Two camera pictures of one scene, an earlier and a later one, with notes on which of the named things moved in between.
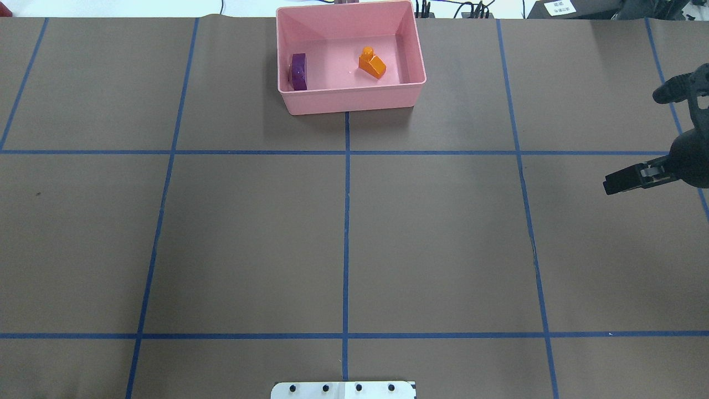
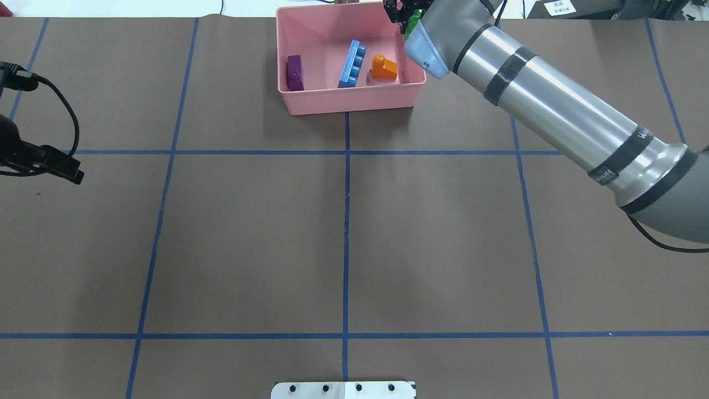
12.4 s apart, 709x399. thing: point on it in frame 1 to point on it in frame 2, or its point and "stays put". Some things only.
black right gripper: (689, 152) to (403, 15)
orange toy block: (370, 63) to (383, 68)
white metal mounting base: (342, 390) stays put
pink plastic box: (333, 37) stays put
